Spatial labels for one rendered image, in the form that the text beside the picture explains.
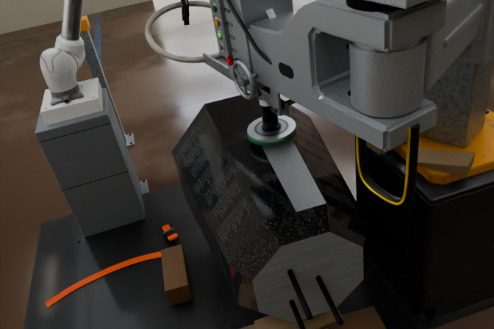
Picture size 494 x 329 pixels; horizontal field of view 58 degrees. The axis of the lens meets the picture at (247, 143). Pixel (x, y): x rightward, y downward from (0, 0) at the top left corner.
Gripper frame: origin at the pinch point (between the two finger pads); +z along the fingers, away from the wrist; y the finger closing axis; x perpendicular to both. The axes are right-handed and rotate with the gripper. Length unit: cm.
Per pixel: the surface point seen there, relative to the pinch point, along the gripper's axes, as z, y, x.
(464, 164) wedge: -27, 143, 73
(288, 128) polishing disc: -9, 98, 24
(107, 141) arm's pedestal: 51, 35, -56
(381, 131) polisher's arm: -67, 149, 23
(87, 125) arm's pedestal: 40, 30, -64
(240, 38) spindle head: -51, 85, 5
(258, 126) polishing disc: -5, 90, 13
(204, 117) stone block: 18, 59, -4
